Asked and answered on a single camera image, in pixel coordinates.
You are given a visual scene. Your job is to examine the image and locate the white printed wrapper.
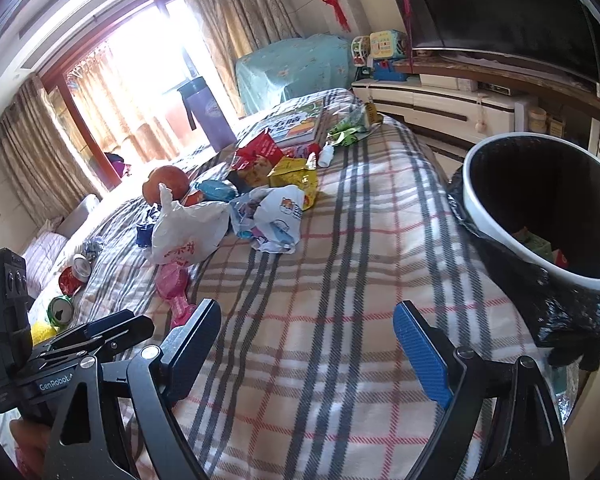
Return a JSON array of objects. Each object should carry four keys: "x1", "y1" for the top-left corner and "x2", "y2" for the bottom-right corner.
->
[{"x1": 230, "y1": 184, "x2": 304, "y2": 255}]

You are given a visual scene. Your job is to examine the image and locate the red crushed can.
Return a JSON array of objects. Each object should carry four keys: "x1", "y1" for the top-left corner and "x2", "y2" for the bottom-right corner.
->
[{"x1": 58, "y1": 254, "x2": 92, "y2": 297}]

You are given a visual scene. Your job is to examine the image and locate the plaid blanket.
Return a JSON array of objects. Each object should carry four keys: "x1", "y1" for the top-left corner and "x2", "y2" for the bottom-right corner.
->
[{"x1": 26, "y1": 86, "x2": 566, "y2": 480}]

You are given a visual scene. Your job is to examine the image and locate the beige right curtain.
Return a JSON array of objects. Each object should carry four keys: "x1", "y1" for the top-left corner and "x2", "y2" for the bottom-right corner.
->
[{"x1": 185, "y1": 0, "x2": 299, "y2": 116}]

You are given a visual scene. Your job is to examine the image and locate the green can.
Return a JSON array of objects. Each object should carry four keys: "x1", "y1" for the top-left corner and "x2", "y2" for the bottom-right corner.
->
[{"x1": 47, "y1": 295, "x2": 74, "y2": 328}]

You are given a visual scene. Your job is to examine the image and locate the green milk carton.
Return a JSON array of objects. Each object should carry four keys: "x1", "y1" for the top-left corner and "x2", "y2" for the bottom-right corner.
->
[{"x1": 513, "y1": 228, "x2": 554, "y2": 262}]

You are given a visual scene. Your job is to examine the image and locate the small white bottle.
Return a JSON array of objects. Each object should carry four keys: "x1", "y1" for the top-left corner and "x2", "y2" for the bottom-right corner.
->
[{"x1": 317, "y1": 144, "x2": 335, "y2": 168}]

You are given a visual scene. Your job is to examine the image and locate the beige curtain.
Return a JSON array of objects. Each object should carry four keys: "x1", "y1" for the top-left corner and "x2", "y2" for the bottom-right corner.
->
[
  {"x1": 185, "y1": 0, "x2": 299, "y2": 116},
  {"x1": 0, "y1": 75, "x2": 105, "y2": 226}
]

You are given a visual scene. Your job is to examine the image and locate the yellow snack bag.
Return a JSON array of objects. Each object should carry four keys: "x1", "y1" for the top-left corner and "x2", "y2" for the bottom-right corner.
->
[{"x1": 268, "y1": 156, "x2": 318, "y2": 210}]

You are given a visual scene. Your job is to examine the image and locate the colourful toy phone box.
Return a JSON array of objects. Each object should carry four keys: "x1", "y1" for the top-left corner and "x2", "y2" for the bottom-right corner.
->
[{"x1": 350, "y1": 29, "x2": 408, "y2": 81}]

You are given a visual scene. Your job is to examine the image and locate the colourful picture book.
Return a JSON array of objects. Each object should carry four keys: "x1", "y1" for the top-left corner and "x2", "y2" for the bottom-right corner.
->
[{"x1": 262, "y1": 99, "x2": 325, "y2": 148}]

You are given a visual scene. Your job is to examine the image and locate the black television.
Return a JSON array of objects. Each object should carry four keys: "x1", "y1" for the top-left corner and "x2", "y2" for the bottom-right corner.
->
[{"x1": 396, "y1": 0, "x2": 600, "y2": 81}]

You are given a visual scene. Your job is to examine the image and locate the red milk carton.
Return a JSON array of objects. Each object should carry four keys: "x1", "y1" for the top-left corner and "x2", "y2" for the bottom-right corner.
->
[{"x1": 552, "y1": 249, "x2": 568, "y2": 269}]

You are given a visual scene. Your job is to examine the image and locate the red apple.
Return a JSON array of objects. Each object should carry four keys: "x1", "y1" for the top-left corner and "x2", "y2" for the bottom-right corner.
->
[{"x1": 142, "y1": 165, "x2": 189, "y2": 205}]

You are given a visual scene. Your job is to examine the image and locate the green snack wrapper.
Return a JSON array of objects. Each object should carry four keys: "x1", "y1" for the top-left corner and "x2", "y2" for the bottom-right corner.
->
[{"x1": 326, "y1": 107, "x2": 372, "y2": 148}]

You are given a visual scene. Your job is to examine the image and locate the blue plastic scoop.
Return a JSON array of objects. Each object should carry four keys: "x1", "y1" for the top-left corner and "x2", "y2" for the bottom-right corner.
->
[{"x1": 195, "y1": 179, "x2": 238, "y2": 203}]

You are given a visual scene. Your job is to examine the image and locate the light blue covered furniture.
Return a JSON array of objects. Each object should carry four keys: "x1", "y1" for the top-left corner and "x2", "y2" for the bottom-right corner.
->
[{"x1": 235, "y1": 34, "x2": 355, "y2": 115}]

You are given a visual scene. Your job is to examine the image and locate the white TV cabinet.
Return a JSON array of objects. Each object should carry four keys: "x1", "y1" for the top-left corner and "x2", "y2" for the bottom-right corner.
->
[{"x1": 350, "y1": 77, "x2": 600, "y2": 172}]

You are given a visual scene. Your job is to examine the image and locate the pink plastic toy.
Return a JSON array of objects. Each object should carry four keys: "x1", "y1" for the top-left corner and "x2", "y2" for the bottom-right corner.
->
[{"x1": 155, "y1": 262, "x2": 196, "y2": 328}]

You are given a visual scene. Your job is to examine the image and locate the black white-rimmed trash bin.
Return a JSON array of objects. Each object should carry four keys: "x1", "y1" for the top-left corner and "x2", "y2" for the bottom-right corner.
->
[{"x1": 448, "y1": 133, "x2": 600, "y2": 372}]

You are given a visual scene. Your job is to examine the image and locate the white plastic bag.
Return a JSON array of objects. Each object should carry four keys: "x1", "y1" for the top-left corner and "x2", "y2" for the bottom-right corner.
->
[{"x1": 150, "y1": 183, "x2": 230, "y2": 266}]

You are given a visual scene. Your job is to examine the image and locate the purple water bottle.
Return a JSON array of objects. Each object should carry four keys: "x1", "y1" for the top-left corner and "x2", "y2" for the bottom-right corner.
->
[{"x1": 178, "y1": 77, "x2": 236, "y2": 152}]

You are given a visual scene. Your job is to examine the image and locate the beige left curtain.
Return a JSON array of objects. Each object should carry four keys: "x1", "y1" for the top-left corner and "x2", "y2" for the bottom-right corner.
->
[{"x1": 0, "y1": 75, "x2": 105, "y2": 226}]

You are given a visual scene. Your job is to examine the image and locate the person's left hand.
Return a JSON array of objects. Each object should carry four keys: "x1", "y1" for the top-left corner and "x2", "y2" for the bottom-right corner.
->
[{"x1": 9, "y1": 419, "x2": 50, "y2": 479}]

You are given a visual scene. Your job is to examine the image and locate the red snack bag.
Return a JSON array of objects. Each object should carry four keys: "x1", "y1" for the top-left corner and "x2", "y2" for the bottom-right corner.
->
[{"x1": 230, "y1": 128, "x2": 284, "y2": 188}]

